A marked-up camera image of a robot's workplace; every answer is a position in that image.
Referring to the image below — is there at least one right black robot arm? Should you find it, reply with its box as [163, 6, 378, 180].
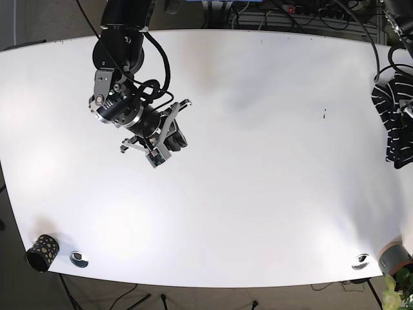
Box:
[88, 1, 192, 168]

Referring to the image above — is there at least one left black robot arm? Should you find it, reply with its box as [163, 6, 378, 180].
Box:
[383, 0, 412, 56]

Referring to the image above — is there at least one black floral cup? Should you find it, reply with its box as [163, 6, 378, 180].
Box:
[25, 234, 60, 273]

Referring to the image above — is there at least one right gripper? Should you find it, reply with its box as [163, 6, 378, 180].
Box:
[120, 99, 192, 168]

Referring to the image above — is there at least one metal table grommet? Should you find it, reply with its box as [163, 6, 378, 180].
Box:
[69, 251, 88, 268]
[351, 253, 370, 271]

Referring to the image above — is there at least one left metal table grommet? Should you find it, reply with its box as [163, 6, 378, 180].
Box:
[69, 251, 88, 268]

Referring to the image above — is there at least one black white striped T-shirt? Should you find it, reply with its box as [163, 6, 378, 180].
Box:
[371, 73, 412, 169]

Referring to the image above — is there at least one grey plant pot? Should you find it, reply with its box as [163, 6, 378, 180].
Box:
[378, 242, 412, 276]

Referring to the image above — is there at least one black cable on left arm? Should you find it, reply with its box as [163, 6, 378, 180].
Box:
[336, 0, 413, 85]

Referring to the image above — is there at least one right metal table grommet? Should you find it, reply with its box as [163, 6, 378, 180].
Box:
[351, 253, 370, 271]

